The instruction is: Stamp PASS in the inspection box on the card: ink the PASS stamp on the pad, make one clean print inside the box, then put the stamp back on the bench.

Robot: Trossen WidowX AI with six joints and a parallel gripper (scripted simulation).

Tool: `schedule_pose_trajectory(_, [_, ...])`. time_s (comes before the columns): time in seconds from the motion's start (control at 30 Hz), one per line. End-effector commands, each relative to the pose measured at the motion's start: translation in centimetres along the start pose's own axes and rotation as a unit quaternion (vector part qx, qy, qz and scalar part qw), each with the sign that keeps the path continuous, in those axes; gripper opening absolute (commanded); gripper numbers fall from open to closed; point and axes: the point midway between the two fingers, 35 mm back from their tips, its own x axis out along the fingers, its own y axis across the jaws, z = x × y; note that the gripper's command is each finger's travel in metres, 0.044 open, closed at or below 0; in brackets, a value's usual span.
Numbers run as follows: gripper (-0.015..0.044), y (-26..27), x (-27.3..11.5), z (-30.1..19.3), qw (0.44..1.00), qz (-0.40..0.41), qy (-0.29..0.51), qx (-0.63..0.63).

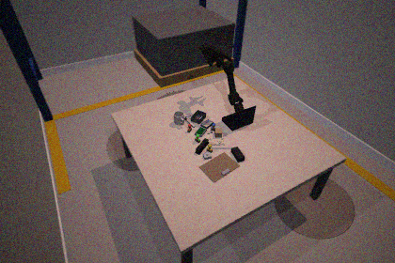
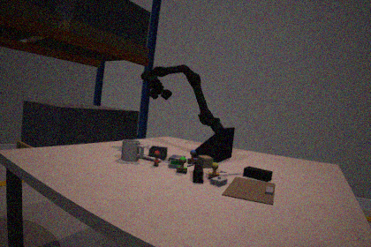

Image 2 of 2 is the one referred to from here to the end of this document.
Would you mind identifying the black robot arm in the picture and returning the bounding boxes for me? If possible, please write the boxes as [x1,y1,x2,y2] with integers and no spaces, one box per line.
[141,64,223,133]

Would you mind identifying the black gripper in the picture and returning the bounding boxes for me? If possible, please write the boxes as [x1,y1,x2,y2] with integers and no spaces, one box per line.
[148,82,172,100]

